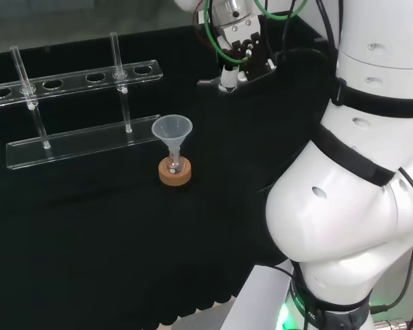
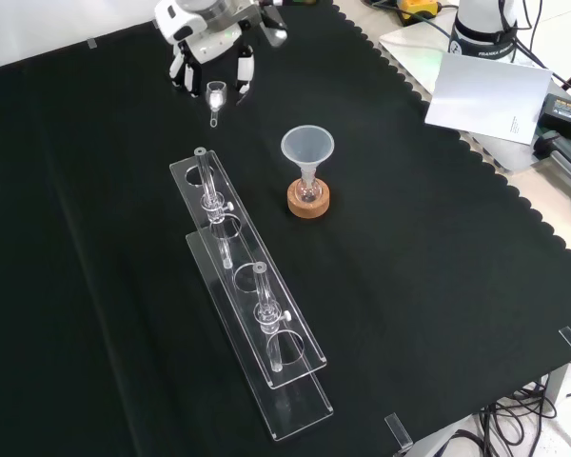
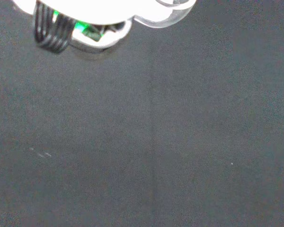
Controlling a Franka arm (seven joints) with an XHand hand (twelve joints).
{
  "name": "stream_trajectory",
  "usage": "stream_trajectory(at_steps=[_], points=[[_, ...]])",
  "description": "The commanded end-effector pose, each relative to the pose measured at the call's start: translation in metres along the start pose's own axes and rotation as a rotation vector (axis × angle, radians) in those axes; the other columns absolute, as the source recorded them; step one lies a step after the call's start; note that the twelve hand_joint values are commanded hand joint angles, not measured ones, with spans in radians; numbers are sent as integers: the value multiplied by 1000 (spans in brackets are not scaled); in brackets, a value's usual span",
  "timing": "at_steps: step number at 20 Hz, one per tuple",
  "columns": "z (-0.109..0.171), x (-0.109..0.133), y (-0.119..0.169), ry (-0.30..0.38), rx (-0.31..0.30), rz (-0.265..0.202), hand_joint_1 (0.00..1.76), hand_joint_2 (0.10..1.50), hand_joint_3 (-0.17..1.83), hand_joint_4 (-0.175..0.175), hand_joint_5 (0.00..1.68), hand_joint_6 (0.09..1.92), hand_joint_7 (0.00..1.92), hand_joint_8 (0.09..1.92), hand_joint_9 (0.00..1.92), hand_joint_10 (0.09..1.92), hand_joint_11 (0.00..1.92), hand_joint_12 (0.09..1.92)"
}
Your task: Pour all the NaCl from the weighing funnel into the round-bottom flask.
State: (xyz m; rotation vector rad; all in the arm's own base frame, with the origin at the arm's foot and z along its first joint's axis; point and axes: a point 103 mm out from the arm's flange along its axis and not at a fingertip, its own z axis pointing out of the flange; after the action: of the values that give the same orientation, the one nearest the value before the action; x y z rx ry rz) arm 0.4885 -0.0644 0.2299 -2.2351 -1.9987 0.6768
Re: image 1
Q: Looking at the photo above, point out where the clear acrylic funnel stand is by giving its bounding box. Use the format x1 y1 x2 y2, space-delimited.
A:
0 31 165 171

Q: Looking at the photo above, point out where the green cable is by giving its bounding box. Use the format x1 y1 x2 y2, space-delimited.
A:
206 0 308 65

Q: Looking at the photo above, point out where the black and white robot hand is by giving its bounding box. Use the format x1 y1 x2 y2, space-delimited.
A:
217 14 279 94

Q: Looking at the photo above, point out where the clear plastic funnel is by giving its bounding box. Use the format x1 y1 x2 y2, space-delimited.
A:
151 115 193 162

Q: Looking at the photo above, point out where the grey metal mount plate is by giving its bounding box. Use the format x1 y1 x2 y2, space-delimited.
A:
226 259 297 330

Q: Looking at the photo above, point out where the cork ring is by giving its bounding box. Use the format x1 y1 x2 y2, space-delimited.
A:
158 158 193 188

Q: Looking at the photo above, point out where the small glass round-bottom flask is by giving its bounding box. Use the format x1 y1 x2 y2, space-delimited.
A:
165 151 186 175

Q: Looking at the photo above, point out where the black bench cloth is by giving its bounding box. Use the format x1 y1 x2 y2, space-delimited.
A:
0 13 338 330

